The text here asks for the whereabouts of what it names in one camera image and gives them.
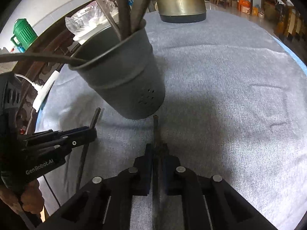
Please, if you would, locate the dark chopstick one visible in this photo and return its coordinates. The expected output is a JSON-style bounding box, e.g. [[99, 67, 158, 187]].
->
[[1, 53, 87, 66]]

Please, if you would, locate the dark chopstick two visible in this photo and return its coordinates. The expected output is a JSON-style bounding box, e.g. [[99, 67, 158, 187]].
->
[[95, 0, 121, 40]]

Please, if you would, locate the dark chopstick four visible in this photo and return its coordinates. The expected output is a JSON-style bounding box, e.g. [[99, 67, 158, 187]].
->
[[129, 0, 154, 32]]

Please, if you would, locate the person's left hand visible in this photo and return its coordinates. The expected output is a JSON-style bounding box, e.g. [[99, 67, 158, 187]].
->
[[1, 180, 44, 218]]

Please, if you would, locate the white power strip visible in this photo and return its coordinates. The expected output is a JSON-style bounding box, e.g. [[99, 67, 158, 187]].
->
[[32, 71, 60, 113]]

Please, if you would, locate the grey table cloth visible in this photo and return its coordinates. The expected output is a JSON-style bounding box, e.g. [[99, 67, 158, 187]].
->
[[35, 10, 306, 229]]

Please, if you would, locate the green thermos jug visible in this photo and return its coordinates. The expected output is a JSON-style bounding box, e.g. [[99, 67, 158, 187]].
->
[[10, 19, 38, 53]]

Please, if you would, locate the dark carved wooden sideboard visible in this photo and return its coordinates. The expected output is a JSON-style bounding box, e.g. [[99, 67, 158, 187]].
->
[[13, 0, 93, 135]]

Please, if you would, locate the dark grey utensil cup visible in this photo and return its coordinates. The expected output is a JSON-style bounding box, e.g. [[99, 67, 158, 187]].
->
[[69, 20, 165, 119]]

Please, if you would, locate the white bowl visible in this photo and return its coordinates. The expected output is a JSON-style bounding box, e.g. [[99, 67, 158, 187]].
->
[[73, 16, 111, 45]]

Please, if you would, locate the clear plastic bag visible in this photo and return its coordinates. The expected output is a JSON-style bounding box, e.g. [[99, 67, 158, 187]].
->
[[65, 1, 110, 37]]

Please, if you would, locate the blue round table cover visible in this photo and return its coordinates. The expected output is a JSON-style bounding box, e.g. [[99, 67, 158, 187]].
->
[[271, 33, 307, 75]]

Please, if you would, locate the gold electric kettle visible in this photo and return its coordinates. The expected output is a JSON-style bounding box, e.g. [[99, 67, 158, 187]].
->
[[156, 0, 207, 23]]

